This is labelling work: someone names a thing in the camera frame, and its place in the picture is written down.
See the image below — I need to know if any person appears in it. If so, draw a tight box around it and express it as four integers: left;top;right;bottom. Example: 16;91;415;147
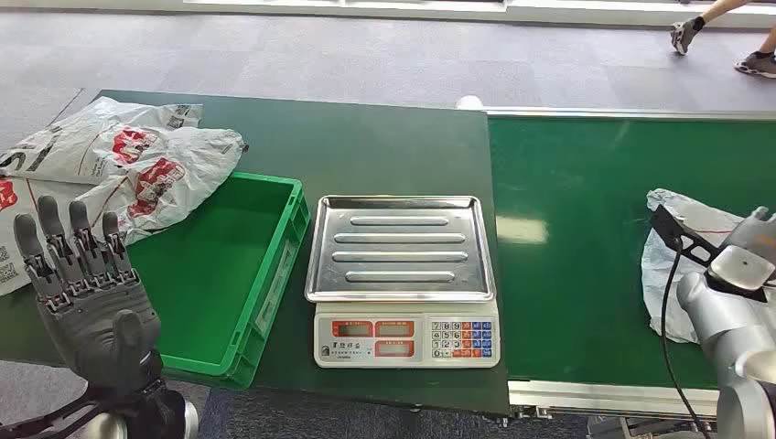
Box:
669;0;776;80

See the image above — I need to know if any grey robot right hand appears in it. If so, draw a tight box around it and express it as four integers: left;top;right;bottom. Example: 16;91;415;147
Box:
726;206;776;266

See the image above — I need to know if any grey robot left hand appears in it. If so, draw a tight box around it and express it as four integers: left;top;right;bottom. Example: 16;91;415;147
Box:
13;195;165;395

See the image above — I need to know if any crumpled white bag red logo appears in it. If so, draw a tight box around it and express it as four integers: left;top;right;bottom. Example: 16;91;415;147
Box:
75;125;249;247

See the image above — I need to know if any white electronic scale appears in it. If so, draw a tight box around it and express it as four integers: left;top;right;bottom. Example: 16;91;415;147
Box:
305;195;502;369

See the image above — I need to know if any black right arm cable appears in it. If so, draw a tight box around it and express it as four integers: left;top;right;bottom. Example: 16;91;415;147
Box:
659;239;712;439

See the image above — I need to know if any green plastic crate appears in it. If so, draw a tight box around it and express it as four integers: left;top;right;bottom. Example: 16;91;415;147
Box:
127;172;311;391

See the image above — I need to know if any white mail bag QR print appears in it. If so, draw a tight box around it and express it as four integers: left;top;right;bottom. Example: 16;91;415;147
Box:
0;96;204;186

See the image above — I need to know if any steel weighing tray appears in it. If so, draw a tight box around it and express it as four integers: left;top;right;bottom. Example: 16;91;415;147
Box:
305;195;497;305

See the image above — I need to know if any grey mail bag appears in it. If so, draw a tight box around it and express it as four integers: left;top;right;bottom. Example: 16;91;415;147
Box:
641;188;747;346

